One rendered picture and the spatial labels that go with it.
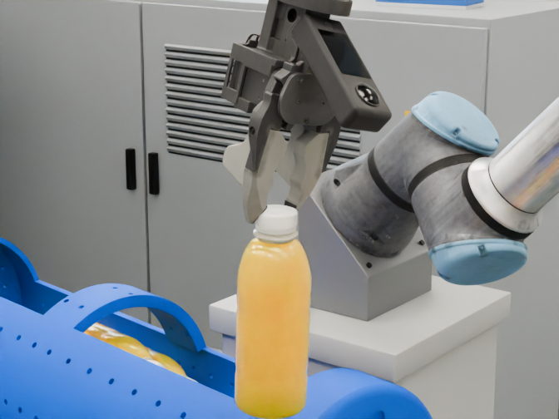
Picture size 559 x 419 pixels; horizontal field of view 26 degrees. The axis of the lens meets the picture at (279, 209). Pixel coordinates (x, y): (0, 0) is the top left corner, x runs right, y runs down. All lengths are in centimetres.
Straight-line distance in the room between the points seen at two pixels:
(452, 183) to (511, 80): 137
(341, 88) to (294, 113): 7
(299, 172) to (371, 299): 59
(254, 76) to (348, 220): 61
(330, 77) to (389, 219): 67
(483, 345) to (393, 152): 35
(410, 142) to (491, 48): 121
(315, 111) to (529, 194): 47
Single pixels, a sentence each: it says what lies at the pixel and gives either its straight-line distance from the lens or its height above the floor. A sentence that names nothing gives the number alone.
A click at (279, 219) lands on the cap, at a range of 109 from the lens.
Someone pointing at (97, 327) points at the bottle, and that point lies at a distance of 158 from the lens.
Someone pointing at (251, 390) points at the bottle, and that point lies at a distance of 114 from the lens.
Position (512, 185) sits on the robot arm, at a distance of 149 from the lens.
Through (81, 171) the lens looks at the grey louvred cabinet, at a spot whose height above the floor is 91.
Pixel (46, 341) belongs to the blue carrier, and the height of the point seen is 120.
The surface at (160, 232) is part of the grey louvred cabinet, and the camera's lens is 350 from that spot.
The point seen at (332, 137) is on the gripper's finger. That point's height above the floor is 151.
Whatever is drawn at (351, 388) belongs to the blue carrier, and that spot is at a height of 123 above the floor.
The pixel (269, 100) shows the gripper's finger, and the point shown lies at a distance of 105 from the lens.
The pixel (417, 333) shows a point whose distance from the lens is 165.
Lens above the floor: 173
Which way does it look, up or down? 15 degrees down
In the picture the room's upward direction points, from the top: straight up
